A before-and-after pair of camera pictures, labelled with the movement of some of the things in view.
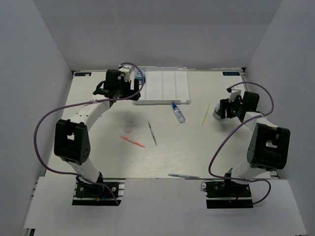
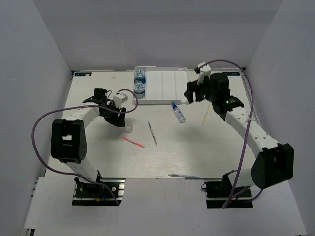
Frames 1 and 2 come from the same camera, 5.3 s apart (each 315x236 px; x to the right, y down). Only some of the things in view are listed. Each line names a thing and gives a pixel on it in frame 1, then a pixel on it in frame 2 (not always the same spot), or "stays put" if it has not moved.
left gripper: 130,92 -> 118,121
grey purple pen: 152,133 stays put
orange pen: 138,144 stays put
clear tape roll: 128,128 stays put
